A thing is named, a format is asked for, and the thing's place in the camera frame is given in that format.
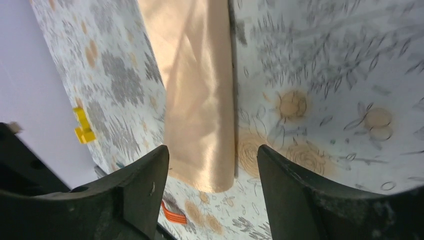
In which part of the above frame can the orange plastic fork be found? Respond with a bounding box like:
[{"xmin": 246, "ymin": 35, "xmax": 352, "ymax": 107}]
[{"xmin": 161, "ymin": 200, "xmax": 187, "ymax": 225}]

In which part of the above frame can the floral patterned tablecloth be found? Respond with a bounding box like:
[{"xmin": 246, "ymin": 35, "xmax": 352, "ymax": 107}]
[{"xmin": 29, "ymin": 0, "xmax": 424, "ymax": 240}]

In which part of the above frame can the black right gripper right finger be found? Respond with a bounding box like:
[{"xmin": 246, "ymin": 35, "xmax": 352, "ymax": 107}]
[{"xmin": 257, "ymin": 144, "xmax": 424, "ymax": 240}]

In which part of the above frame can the orange cloth napkin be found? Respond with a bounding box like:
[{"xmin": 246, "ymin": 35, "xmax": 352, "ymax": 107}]
[{"xmin": 138, "ymin": 0, "xmax": 236, "ymax": 193}]

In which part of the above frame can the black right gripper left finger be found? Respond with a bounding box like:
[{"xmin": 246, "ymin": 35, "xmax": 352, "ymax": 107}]
[{"xmin": 0, "ymin": 145, "xmax": 169, "ymax": 240}]

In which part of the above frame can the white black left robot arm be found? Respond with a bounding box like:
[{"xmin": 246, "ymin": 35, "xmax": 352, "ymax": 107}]
[{"xmin": 0, "ymin": 122, "xmax": 70, "ymax": 196}]

